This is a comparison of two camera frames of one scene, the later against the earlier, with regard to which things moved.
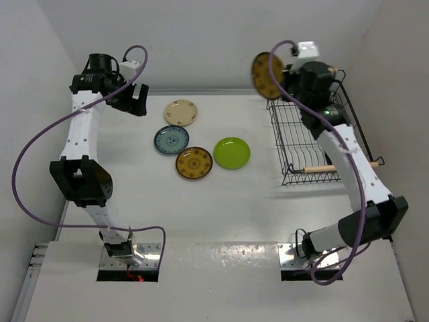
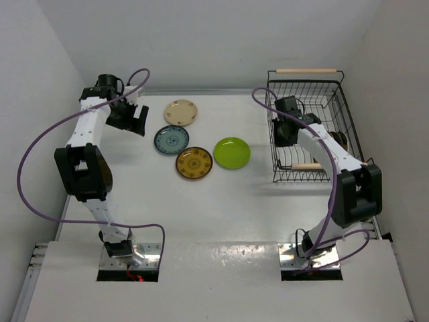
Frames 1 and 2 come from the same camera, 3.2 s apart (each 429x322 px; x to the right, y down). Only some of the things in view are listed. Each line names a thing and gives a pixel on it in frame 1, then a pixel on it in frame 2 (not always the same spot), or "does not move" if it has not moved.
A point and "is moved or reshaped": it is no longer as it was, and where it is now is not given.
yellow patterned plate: [262, 76] is moved or reshaped
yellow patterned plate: [194, 162] does not move
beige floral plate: [180, 112] does not move
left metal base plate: [150, 251] does not move
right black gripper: [291, 72] to [279, 142]
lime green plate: [232, 153] does not move
